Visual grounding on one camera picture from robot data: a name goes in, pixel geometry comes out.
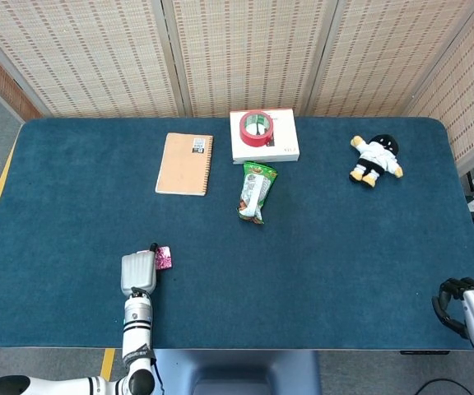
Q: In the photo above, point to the blue felt table mat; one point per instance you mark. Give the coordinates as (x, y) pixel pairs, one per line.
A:
(303, 267)

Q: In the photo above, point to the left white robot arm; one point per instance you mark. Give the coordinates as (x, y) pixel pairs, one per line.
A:
(136, 329)

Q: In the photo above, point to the white flat box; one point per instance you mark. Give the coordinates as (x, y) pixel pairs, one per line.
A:
(284, 140)

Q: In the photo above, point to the black and white plush doll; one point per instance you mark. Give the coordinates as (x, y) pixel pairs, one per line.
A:
(377, 158)

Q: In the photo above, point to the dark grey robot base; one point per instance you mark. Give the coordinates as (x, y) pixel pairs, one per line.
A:
(233, 370)

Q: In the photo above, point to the brown woven screen panel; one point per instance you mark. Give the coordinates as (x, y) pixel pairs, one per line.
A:
(2, 82)

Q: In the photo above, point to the green snack bag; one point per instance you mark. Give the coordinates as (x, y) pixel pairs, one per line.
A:
(255, 191)

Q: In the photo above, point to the table height control panel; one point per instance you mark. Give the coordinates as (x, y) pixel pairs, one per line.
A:
(425, 352)

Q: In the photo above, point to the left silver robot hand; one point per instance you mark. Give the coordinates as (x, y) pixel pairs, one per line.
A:
(138, 273)

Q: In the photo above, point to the woven bamboo screen panel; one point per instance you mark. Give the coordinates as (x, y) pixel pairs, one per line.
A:
(467, 90)
(89, 57)
(249, 53)
(385, 53)

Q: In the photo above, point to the brown spiral notebook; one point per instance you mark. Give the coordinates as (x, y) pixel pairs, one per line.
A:
(183, 164)

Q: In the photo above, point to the red tape roll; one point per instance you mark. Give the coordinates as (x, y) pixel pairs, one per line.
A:
(243, 135)

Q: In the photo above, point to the pink patterned block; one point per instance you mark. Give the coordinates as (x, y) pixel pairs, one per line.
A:
(164, 258)

